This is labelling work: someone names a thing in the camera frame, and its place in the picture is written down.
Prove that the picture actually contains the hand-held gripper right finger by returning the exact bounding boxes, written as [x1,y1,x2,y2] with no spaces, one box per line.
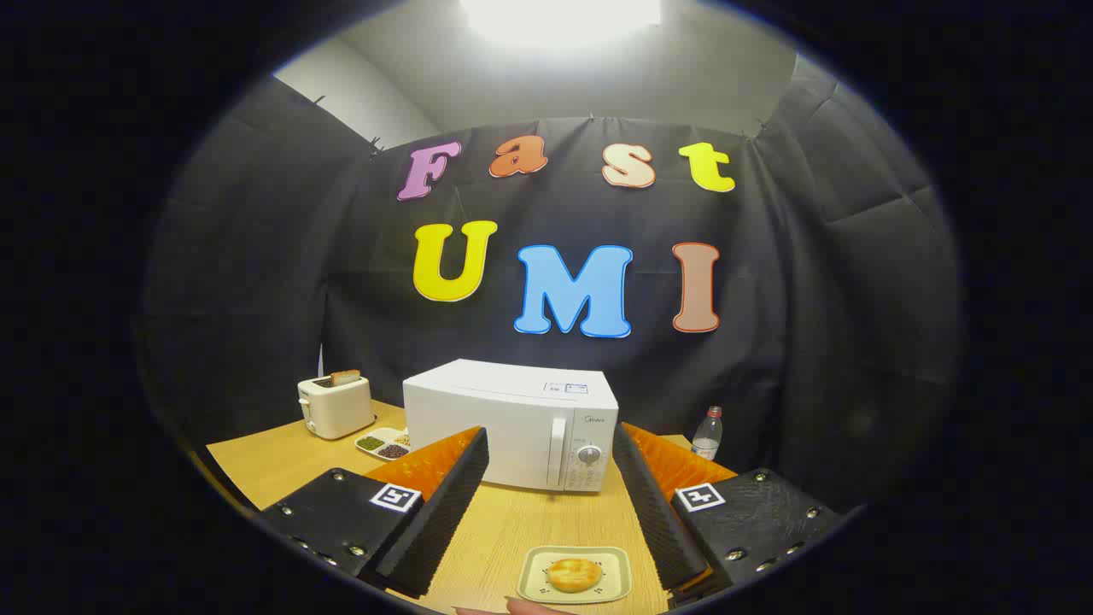
[611,422,855,609]

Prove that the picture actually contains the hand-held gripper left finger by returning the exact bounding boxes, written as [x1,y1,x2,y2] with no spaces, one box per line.
[256,425,490,599]

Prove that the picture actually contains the white microwave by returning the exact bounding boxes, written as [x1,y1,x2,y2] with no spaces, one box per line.
[402,359,620,493]

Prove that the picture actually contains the golden bread bun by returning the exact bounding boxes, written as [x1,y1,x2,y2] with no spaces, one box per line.
[546,558,604,594]

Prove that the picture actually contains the divided white dish with beans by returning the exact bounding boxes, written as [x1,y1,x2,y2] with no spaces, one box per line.
[355,427,412,462]

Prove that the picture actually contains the clear bottle with red label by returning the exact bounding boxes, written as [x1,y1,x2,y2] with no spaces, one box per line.
[690,406,724,462]

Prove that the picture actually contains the pale square plate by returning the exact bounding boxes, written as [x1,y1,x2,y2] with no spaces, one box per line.
[517,546,634,605]

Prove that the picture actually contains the cream toaster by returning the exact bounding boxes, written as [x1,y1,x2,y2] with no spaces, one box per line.
[297,374,377,441]

